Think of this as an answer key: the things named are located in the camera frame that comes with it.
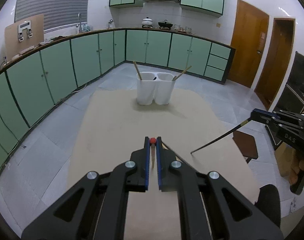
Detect black chopstick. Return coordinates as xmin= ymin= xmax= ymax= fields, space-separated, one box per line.
xmin=190 ymin=119 xmax=253 ymax=155

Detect red-tipped wooden chopstick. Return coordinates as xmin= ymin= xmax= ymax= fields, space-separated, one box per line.
xmin=150 ymin=138 xmax=157 ymax=169

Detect right hand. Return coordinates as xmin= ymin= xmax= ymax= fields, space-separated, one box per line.
xmin=288 ymin=158 xmax=304 ymax=185

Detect brown stool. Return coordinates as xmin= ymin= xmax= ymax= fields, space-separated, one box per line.
xmin=233 ymin=131 xmax=258 ymax=164

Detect wooden door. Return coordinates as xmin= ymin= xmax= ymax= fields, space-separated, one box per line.
xmin=228 ymin=0 xmax=269 ymax=88

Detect beige tablecloth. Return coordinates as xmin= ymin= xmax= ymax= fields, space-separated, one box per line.
xmin=67 ymin=89 xmax=260 ymax=239

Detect wooden chopstick in holder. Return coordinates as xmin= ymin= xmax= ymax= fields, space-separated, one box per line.
xmin=133 ymin=61 xmax=143 ymax=81
xmin=172 ymin=66 xmax=192 ymax=82

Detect white double utensil holder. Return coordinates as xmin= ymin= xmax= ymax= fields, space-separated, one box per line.
xmin=137 ymin=72 xmax=175 ymax=105

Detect black wok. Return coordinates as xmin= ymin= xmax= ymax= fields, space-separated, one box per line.
xmin=158 ymin=20 xmax=173 ymax=30

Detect green lower cabinets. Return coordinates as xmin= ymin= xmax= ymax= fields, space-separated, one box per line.
xmin=0 ymin=28 xmax=236 ymax=172

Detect white cooking pot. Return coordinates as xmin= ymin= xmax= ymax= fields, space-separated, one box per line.
xmin=142 ymin=17 xmax=153 ymax=29

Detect brown wooden board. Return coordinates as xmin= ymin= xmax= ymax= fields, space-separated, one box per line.
xmin=4 ymin=14 xmax=44 ymax=62

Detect chrome faucet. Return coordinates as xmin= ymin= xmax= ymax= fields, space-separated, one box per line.
xmin=76 ymin=13 xmax=82 ymax=34

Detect window roller blind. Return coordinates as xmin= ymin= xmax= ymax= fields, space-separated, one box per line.
xmin=14 ymin=0 xmax=88 ymax=30

